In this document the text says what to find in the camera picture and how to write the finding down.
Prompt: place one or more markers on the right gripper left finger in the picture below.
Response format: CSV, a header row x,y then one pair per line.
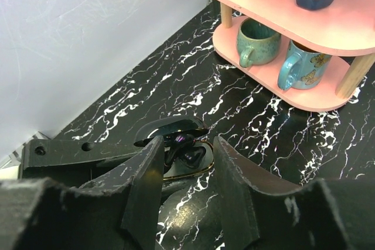
x,y
117,210

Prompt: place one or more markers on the black earbud charging case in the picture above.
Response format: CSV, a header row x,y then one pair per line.
x,y
186,153

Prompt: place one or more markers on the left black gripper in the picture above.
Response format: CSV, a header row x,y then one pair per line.
x,y
71,162

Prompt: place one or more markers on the blue butterfly mug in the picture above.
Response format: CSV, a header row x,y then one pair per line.
x,y
303,68

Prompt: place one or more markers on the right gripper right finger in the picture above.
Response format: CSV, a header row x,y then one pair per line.
x,y
260,210

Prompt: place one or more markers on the green ceramic mug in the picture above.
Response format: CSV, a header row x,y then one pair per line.
x,y
256,43

